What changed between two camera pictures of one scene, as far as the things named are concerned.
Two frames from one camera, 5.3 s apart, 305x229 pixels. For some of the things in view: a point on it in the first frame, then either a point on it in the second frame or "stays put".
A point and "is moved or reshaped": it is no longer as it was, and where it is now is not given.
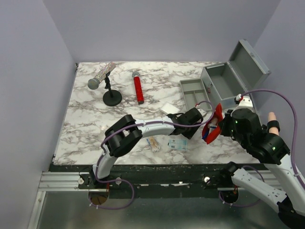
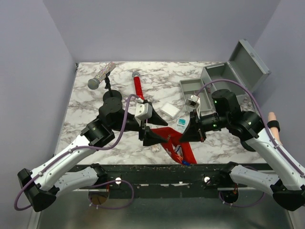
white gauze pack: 169,108 stays put
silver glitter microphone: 93,83 stays put
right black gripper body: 228,128 → 208,122
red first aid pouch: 213,126 is moved or reshaped
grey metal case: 225,81 stays put
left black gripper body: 189,131 → 133,125
